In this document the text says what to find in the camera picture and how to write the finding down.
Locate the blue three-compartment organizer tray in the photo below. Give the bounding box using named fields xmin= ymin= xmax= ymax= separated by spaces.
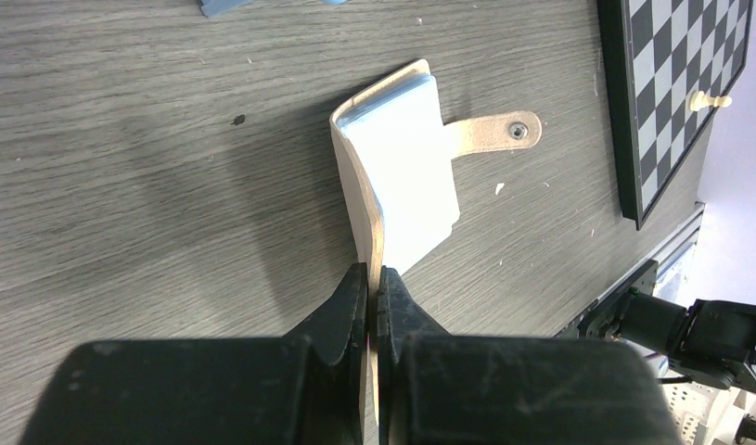
xmin=199 ymin=0 xmax=312 ymax=19

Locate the white chess pawn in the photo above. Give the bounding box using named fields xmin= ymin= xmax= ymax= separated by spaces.
xmin=688 ymin=90 xmax=733 ymax=112

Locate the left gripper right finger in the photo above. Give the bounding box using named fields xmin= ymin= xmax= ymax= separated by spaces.
xmin=376 ymin=267 xmax=679 ymax=444

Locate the beige leather card holder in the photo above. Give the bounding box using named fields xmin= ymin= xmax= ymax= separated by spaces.
xmin=329 ymin=59 xmax=543 ymax=407

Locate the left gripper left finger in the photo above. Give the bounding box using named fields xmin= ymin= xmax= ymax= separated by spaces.
xmin=20 ymin=263 xmax=367 ymax=444

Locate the black and white chessboard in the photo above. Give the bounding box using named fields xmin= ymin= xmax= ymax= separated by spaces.
xmin=597 ymin=0 xmax=753 ymax=227

